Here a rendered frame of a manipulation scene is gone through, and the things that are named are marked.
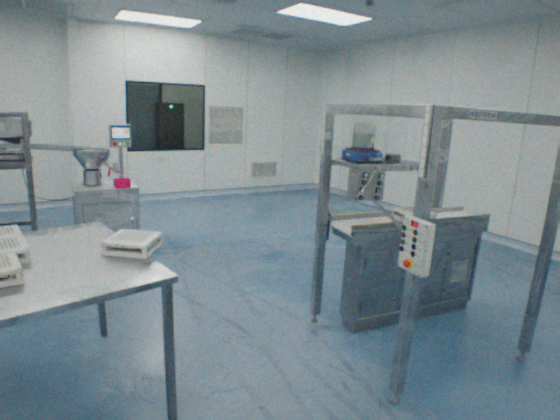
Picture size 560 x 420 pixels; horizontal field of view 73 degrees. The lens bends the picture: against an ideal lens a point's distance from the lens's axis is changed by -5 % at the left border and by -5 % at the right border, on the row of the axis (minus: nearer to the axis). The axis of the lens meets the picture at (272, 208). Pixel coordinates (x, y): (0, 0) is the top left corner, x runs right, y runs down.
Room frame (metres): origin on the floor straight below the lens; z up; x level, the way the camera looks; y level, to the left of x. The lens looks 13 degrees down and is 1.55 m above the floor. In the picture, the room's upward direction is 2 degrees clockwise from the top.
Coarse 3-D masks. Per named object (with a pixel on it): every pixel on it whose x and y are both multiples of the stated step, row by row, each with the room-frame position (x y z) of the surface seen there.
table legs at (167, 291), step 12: (168, 288) 1.67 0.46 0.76; (168, 300) 1.67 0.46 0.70; (168, 312) 1.66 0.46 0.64; (168, 324) 1.66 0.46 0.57; (168, 336) 1.66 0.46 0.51; (168, 348) 1.66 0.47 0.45; (168, 360) 1.66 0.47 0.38; (168, 372) 1.66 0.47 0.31; (168, 384) 1.66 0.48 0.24; (168, 396) 1.66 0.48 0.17; (168, 408) 1.67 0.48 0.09
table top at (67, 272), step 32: (96, 224) 2.43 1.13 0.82; (32, 256) 1.82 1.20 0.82; (64, 256) 1.84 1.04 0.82; (96, 256) 1.87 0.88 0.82; (0, 288) 1.45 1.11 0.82; (32, 288) 1.47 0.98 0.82; (64, 288) 1.48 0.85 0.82; (96, 288) 1.50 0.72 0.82; (128, 288) 1.52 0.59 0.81; (0, 320) 1.21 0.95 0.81
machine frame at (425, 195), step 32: (448, 128) 3.19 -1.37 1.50; (320, 160) 2.80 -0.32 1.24; (320, 192) 2.78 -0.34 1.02; (416, 192) 1.91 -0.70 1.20; (320, 224) 2.75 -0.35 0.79; (544, 224) 2.34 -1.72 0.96; (320, 256) 2.76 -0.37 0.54; (544, 256) 2.30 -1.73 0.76; (320, 288) 2.77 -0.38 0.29; (416, 288) 1.87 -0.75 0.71; (544, 288) 2.31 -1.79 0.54
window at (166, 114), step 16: (128, 96) 6.66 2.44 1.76; (144, 96) 6.80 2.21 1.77; (160, 96) 6.94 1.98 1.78; (176, 96) 7.08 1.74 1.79; (192, 96) 7.23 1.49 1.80; (128, 112) 6.66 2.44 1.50; (144, 112) 6.80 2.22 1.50; (160, 112) 6.94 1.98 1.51; (176, 112) 7.08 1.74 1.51; (192, 112) 7.23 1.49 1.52; (144, 128) 6.79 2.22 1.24; (160, 128) 6.93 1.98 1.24; (176, 128) 7.08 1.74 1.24; (192, 128) 7.23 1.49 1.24; (144, 144) 6.79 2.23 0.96; (160, 144) 6.93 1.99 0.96; (176, 144) 7.08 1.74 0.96; (192, 144) 7.23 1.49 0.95
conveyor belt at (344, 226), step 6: (438, 216) 3.03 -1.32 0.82; (444, 216) 3.04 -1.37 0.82; (450, 216) 3.05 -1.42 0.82; (456, 216) 3.07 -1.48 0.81; (336, 222) 2.73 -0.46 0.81; (342, 222) 2.73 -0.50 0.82; (348, 222) 2.74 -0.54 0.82; (354, 222) 2.75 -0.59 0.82; (360, 222) 2.75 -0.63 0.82; (366, 222) 2.76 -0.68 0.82; (372, 222) 2.77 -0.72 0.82; (438, 222) 2.84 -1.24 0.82; (444, 222) 2.86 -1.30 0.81; (336, 228) 2.69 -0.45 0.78; (342, 228) 2.63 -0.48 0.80; (348, 228) 2.59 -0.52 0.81; (378, 228) 2.62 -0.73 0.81; (348, 234) 2.55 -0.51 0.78
